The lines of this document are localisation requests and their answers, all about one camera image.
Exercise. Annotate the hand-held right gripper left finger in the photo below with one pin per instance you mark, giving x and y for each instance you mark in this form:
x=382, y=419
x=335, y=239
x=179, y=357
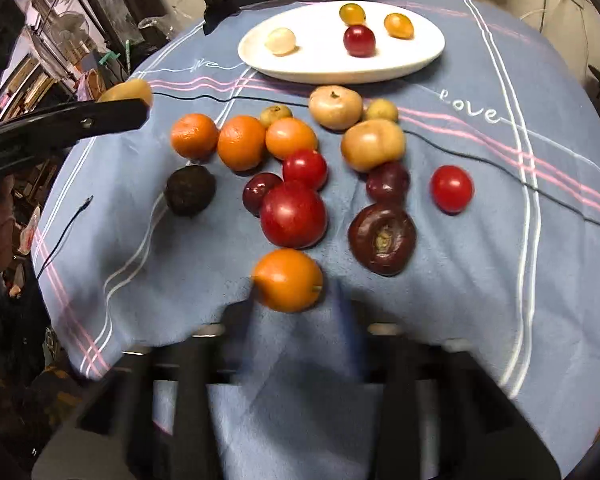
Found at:
x=240, y=355

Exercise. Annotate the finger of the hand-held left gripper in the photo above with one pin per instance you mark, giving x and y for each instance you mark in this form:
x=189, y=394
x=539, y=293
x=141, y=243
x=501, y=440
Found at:
x=105, y=117

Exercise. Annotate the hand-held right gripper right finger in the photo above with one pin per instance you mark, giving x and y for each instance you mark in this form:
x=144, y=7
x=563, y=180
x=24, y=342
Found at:
x=352, y=345

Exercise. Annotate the small tan round fruit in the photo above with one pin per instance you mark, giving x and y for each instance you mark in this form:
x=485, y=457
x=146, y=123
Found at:
x=127, y=91

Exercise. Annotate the smooth orange round fruit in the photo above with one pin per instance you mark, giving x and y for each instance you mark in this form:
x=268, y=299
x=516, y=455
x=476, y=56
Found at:
x=291, y=137
x=287, y=280

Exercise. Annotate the orange mandarin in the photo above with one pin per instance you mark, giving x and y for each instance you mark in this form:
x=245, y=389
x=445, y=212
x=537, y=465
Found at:
x=194, y=136
x=241, y=142

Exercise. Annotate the dark purple mangosteen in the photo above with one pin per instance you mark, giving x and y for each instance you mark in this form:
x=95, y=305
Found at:
x=382, y=238

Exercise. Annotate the dark brown round fruit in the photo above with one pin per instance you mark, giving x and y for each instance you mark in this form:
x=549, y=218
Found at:
x=190, y=190

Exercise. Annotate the large red apple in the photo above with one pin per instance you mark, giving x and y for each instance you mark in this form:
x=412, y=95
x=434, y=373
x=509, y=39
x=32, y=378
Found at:
x=293, y=214

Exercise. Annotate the dark red plum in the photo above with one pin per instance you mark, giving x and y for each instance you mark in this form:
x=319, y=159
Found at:
x=387, y=182
x=257, y=192

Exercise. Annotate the small olive green fruit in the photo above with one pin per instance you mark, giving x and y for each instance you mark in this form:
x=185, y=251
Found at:
x=275, y=115
x=381, y=110

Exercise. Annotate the red cherry tomato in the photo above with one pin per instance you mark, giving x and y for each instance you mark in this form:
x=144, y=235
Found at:
x=305, y=169
x=451, y=188

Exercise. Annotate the large tan round fruit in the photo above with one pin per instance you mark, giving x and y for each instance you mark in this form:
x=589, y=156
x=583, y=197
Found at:
x=373, y=144

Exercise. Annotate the white oval plate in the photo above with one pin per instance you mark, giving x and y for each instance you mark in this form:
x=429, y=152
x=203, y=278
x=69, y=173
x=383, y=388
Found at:
x=320, y=62

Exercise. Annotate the tan round fruit with stem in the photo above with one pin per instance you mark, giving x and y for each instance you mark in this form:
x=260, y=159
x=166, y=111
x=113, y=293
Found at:
x=335, y=107

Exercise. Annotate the electric fan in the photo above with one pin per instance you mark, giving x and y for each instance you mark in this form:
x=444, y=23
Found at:
x=67, y=27

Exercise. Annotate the clear plastic bag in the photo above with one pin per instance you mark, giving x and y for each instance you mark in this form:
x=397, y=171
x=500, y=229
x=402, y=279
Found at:
x=155, y=25

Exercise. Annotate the dark wooden cabinet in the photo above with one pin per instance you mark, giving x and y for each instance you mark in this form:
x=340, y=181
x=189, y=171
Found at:
x=110, y=5

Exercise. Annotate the blue plaid tablecloth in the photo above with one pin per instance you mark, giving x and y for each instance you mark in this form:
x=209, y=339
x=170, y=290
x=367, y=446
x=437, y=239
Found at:
x=480, y=270

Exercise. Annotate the pale cream round fruit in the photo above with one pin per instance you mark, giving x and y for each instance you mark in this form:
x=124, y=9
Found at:
x=281, y=41

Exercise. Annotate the small crimson plum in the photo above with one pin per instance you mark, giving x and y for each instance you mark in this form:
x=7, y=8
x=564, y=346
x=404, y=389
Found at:
x=359, y=40

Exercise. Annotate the yellow green cherry tomato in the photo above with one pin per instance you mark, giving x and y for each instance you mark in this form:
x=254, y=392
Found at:
x=352, y=13

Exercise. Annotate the small orange yellow fruit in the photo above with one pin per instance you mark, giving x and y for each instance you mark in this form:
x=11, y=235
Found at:
x=398, y=25

